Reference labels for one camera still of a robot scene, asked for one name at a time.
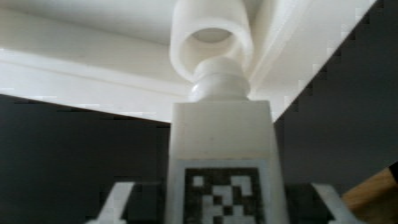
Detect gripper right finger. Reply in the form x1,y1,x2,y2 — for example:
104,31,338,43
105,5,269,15
313,183,365,224

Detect white leg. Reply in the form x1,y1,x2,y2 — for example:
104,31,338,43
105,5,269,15
166,57,290,224

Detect white square tabletop part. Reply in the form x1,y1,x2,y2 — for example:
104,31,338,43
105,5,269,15
0,0,379,121

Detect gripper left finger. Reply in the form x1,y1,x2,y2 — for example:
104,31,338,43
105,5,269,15
86,182,136,224

